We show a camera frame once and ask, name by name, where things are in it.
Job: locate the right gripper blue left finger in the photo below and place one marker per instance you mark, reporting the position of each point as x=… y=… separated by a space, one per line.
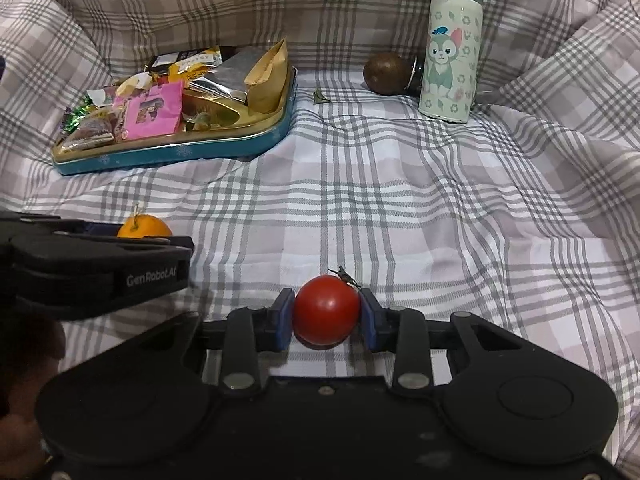
x=249 y=332

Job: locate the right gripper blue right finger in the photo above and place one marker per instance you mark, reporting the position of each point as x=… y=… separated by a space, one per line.
x=403 y=333

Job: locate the red tomato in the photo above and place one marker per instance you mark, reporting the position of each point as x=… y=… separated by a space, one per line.
x=327 y=309

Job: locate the orange mandarin with stem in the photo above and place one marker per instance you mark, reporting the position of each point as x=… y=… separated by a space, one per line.
x=141 y=225

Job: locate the person's left hand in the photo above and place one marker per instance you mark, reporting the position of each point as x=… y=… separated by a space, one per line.
x=21 y=451

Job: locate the green foil candy wrapper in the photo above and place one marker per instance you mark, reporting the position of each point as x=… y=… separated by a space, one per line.
x=73 y=116

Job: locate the plaid grey sofa cover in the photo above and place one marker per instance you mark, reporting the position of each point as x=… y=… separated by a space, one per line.
x=527 y=215

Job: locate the pink snack packet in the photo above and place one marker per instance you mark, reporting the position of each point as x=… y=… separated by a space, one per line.
x=155 y=113

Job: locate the teal gold snack tin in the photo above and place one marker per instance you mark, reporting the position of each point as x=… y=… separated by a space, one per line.
x=248 y=138

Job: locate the yellow pastry packet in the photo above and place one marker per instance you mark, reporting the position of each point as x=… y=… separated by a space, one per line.
x=194 y=66

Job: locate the small green leaf scrap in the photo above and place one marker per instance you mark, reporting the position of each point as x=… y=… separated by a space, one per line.
x=319 y=98

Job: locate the black small object behind bottle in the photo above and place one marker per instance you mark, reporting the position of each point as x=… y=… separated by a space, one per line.
x=413 y=88

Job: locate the cat print thermos bottle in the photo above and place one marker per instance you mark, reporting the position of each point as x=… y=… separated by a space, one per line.
x=452 y=51

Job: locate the tan paper snack bag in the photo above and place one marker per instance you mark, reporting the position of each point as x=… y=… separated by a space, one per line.
x=266 y=79

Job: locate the silver foil snack packet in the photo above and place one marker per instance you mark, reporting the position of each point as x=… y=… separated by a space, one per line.
x=228 y=79

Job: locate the dark brown round fruit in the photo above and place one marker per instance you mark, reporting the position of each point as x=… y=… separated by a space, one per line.
x=386 y=74

